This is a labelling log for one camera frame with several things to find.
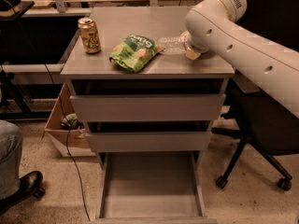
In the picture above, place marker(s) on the cardboard box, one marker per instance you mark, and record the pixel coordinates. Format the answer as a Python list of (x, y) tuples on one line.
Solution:
[(68, 142)]

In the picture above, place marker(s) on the green item in box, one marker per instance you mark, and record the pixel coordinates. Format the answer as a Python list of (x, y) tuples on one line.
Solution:
[(70, 122)]

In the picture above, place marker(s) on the clear plastic water bottle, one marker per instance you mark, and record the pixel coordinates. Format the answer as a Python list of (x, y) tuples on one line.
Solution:
[(172, 45)]

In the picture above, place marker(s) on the blue jeans leg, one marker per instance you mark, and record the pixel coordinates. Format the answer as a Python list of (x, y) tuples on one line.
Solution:
[(10, 158)]

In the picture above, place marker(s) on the gold soda can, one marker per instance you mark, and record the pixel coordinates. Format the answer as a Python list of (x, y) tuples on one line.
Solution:
[(89, 35)]

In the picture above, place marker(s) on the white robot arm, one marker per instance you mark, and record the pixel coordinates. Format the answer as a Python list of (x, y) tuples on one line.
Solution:
[(270, 66)]

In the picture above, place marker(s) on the grey open bottom drawer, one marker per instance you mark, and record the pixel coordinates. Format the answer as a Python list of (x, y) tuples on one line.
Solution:
[(151, 188)]

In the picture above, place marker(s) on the black leather shoe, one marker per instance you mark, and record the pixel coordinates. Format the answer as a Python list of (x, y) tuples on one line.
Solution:
[(30, 185)]

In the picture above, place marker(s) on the green chip bag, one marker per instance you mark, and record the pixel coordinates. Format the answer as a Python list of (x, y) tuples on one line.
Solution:
[(135, 52)]

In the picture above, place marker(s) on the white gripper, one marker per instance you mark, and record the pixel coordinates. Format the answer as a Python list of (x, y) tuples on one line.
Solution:
[(191, 48)]

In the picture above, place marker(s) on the grey drawer cabinet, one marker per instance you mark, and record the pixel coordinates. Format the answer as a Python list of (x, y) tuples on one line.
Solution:
[(165, 74)]

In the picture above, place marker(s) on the grey middle drawer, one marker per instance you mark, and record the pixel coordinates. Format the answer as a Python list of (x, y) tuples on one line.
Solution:
[(160, 141)]

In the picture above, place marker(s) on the black office chair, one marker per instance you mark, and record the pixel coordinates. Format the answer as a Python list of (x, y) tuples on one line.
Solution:
[(263, 123)]

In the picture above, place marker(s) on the grey top drawer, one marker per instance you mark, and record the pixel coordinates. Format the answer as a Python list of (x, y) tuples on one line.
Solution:
[(147, 107)]

